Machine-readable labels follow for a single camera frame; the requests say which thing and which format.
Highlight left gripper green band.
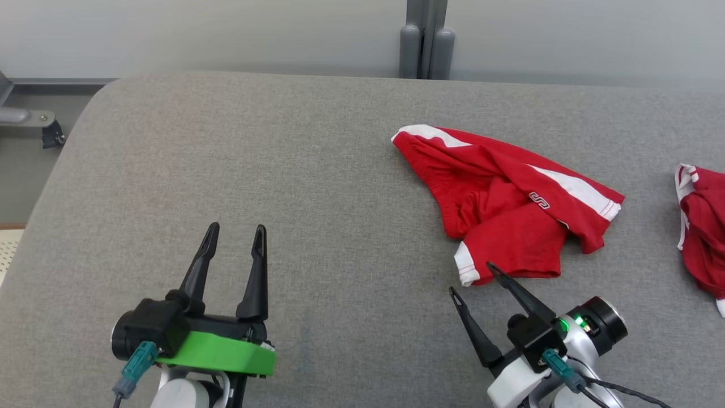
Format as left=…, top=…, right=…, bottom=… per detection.
left=156, top=222, right=278, bottom=378

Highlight beige perforated mat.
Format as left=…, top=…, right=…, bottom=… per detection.
left=0, top=226, right=27, bottom=287

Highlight left arm teal plug cable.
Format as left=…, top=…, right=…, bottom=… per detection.
left=112, top=341, right=161, bottom=408

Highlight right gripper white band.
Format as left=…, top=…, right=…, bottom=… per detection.
left=449, top=261, right=557, bottom=408

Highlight metal bracket with black caster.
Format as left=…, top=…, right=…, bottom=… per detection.
left=0, top=105, right=67, bottom=150

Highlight arm teal plug cable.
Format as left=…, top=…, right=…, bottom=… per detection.
left=541, top=348, right=675, bottom=408
left=112, top=341, right=161, bottom=408

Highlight red jersey with white trim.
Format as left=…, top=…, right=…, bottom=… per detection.
left=674, top=163, right=725, bottom=318

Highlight grey double post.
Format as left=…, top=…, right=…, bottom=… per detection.
left=398, top=0, right=456, bottom=80

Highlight red shorts with white stripes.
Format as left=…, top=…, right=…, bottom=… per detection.
left=391, top=124, right=626, bottom=287

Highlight right arm teal plug cable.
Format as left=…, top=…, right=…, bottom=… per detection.
left=541, top=348, right=675, bottom=408

